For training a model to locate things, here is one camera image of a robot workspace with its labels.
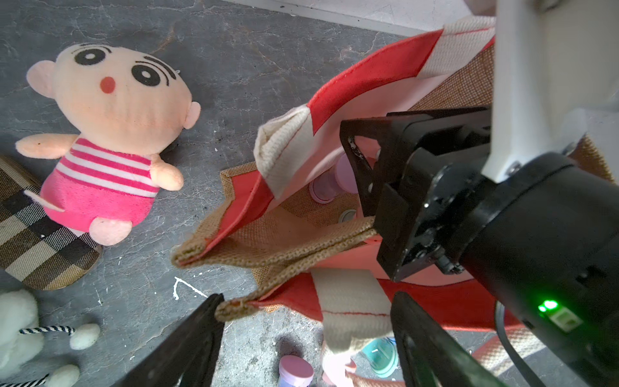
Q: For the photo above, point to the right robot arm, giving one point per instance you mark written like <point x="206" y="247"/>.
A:
<point x="493" y="191"/>

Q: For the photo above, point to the purple hourglass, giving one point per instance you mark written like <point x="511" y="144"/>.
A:
<point x="338" y="180"/>
<point x="294" y="372"/>

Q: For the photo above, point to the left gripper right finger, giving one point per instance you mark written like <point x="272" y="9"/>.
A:
<point x="428" y="355"/>

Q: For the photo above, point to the large green hourglass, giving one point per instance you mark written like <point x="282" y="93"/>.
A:
<point x="347" y="216"/>

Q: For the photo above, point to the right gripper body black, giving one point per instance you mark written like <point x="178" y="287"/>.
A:
<point x="414" y="170"/>

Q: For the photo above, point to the white fluffy plush toy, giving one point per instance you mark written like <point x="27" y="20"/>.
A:
<point x="22" y="336"/>

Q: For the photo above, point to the green small hourglass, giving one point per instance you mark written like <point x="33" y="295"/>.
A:
<point x="382" y="355"/>

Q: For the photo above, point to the plaid brown pouch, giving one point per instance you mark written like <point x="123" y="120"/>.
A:
<point x="35" y="250"/>

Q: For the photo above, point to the pink striped plush doll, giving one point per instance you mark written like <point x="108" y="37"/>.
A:
<point x="127" y="107"/>

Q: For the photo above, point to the red canvas jute bag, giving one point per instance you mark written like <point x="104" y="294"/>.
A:
<point x="328" y="270"/>

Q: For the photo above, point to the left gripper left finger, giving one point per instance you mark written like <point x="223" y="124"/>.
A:
<point x="188" y="356"/>

